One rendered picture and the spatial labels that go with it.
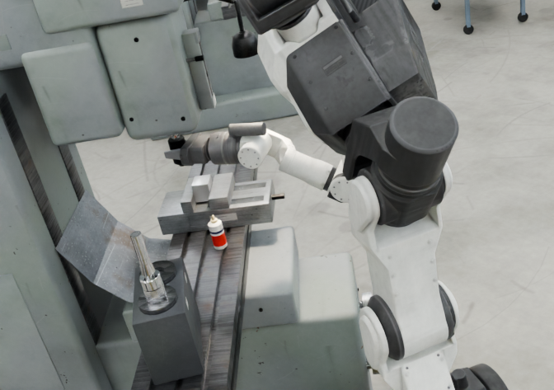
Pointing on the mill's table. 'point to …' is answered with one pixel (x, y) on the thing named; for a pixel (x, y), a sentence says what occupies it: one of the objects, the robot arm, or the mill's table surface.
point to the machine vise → (199, 219)
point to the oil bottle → (217, 233)
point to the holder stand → (169, 326)
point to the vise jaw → (222, 191)
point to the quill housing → (151, 75)
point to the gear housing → (110, 2)
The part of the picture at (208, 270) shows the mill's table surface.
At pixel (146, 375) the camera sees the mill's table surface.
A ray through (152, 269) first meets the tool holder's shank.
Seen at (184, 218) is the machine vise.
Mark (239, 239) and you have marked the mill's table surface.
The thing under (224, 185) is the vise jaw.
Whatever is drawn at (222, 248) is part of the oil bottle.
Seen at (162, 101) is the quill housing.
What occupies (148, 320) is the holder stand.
